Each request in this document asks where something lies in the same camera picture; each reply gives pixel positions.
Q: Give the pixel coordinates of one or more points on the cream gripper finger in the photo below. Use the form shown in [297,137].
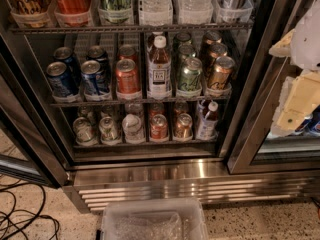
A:
[299,97]
[282,47]

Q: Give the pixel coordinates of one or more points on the clear water bottle front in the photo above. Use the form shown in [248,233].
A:
[133,129]

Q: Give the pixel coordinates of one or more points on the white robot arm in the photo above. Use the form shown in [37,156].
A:
[305,43]

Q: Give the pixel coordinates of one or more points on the blue pepsi can right fridge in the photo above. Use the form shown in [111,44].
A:
[302,126]

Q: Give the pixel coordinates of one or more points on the silver can top shelf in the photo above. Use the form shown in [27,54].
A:
[232,11]

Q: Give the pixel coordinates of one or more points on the right glass fridge door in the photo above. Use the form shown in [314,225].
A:
[254,99]

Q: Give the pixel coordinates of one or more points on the tea bottle bottom shelf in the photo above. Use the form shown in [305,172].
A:
[206,119]

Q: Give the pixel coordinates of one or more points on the clear water bottle top right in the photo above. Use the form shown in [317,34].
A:
[194,11]

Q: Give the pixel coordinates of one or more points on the brown tea bottle front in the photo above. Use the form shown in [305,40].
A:
[159,69]

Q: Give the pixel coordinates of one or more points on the tea bottle rear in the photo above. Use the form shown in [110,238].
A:
[151,38]

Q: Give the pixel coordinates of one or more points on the clear water bottle top left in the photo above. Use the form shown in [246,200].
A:
[155,12]

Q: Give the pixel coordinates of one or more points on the green can top shelf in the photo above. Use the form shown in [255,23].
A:
[115,11]

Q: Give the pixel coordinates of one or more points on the steel fridge base grille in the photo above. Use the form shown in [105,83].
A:
[92,188]

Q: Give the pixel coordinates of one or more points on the gold can top shelf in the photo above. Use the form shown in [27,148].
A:
[32,13]

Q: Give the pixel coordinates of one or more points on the blue can far right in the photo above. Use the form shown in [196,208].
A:
[314,125]

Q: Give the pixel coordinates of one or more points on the gold can front middle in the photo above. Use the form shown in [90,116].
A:
[221,73]

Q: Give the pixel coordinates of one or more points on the gold can rear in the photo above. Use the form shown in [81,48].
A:
[208,38]

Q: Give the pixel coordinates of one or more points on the green can front middle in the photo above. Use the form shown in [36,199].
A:
[189,78]

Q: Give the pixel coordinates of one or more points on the copper can bottom rear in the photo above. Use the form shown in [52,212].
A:
[180,107]

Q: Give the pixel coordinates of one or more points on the copper can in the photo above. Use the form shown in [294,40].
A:
[183,127]
[180,107]

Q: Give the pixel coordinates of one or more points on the copper can bottom front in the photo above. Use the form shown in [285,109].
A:
[183,127]

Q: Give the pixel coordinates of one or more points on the orange can bottom rear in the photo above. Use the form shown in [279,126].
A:
[156,108]

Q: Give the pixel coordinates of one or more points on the orange can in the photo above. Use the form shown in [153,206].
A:
[156,108]
[128,80]
[127,52]
[158,128]

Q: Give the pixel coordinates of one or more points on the orange can bottom front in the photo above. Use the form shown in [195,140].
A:
[158,128]

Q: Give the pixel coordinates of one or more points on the orange can rear middle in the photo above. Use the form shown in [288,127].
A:
[127,52]

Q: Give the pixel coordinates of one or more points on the orange can front middle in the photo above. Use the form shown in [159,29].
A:
[128,80]

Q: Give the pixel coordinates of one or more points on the silver green can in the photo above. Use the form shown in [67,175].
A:
[87,112]
[84,131]
[110,110]
[109,133]

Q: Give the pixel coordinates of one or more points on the blue pepsi can front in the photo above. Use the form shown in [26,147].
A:
[96,86]

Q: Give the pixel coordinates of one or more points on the clear plastic storage bin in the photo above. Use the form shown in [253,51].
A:
[168,219]

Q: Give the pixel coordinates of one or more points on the silver green can rear left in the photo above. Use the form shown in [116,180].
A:
[87,112]

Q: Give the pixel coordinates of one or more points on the silver green can bottom left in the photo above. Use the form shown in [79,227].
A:
[84,131]

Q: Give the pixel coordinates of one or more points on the red cola can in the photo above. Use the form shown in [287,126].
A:
[73,13]

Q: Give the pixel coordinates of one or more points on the blue can rear left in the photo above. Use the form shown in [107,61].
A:
[67,56]

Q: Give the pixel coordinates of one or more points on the blue can front left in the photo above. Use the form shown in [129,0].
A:
[64,88]

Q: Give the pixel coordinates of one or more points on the middle wire shelf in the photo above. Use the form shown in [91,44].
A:
[138,101]

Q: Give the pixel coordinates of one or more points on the wire shelf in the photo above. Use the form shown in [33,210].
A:
[131,28]
[138,101]

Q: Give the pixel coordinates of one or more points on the top wire shelf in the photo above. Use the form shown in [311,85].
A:
[131,28]

